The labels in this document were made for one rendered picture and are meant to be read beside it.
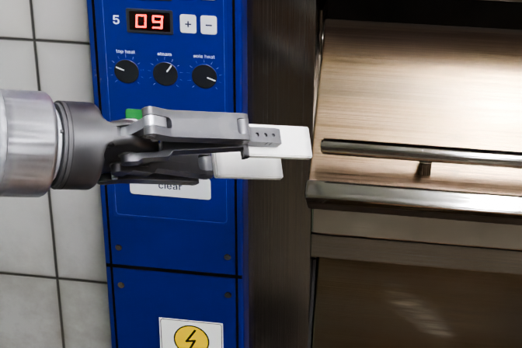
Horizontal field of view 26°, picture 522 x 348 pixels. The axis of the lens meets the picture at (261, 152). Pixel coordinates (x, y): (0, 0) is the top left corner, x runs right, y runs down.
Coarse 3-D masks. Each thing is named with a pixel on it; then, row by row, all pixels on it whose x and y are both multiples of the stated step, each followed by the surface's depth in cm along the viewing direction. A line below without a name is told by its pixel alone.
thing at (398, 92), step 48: (336, 48) 117; (384, 48) 116; (432, 48) 116; (480, 48) 115; (336, 96) 115; (384, 96) 115; (432, 96) 114; (480, 96) 113; (432, 144) 113; (480, 144) 112; (480, 192) 111
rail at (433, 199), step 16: (304, 192) 111; (320, 192) 110; (336, 192) 110; (352, 192) 110; (368, 192) 110; (384, 192) 110; (400, 192) 110; (416, 192) 109; (432, 192) 109; (448, 192) 109; (464, 192) 109; (400, 208) 110; (416, 208) 110; (432, 208) 109; (448, 208) 109; (464, 208) 108; (480, 208) 108; (496, 208) 108; (512, 208) 108
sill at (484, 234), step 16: (320, 224) 124; (336, 224) 124; (352, 224) 124; (368, 224) 123; (384, 224) 123; (400, 224) 123; (416, 224) 122; (432, 224) 122; (448, 224) 122; (464, 224) 122; (480, 224) 121; (496, 224) 121; (512, 224) 121; (416, 240) 123; (432, 240) 123; (448, 240) 123; (464, 240) 122; (480, 240) 122; (496, 240) 122; (512, 240) 121
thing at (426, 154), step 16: (336, 144) 108; (352, 144) 108; (368, 144) 107; (384, 144) 107; (400, 144) 107; (416, 144) 107; (416, 160) 107; (432, 160) 107; (448, 160) 106; (464, 160) 106; (480, 160) 106; (496, 160) 106; (512, 160) 105
